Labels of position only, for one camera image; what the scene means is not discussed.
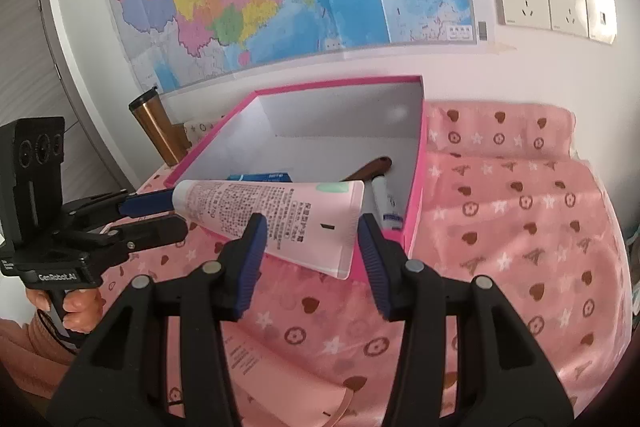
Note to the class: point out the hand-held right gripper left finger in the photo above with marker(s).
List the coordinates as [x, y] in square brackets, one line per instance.
[249, 259]

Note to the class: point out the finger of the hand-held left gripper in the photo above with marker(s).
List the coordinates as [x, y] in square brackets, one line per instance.
[150, 234]
[147, 203]

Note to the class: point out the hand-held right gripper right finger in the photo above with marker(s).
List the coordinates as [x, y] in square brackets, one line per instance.
[371, 257]

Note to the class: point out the pink printed tube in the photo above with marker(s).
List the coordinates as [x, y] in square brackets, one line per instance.
[280, 214]

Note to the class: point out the white marker pen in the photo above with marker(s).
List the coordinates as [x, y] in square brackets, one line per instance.
[386, 202]

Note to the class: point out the pink storage box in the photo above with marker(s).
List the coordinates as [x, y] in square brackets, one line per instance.
[345, 127]

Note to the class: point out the person's left forearm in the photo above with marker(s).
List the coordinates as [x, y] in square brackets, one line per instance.
[30, 352]

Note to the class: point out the person's left hand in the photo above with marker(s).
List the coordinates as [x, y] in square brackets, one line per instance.
[82, 307]

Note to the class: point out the copper tumbler with black lid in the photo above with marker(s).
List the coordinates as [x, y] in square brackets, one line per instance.
[160, 129]

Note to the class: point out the blue and white carton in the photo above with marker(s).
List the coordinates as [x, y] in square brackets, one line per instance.
[262, 177]

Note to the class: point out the pink printed packet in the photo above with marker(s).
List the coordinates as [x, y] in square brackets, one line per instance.
[280, 372]

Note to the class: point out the pink printed blanket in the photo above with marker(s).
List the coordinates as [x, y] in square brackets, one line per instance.
[500, 232]

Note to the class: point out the grey door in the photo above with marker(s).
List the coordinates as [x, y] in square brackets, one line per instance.
[35, 67]

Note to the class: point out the white wall data plate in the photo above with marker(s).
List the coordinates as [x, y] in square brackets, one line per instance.
[601, 17]

